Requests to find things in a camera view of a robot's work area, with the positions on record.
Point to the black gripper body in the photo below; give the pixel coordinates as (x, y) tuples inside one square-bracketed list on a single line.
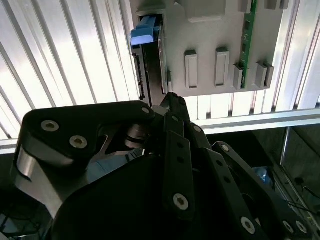
[(112, 212)]

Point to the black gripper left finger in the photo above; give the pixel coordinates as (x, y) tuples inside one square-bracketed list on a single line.
[(62, 130)]

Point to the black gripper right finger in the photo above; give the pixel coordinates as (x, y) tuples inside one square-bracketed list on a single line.
[(225, 170)]

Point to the hard disk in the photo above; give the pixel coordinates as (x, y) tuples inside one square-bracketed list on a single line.
[(142, 35)]

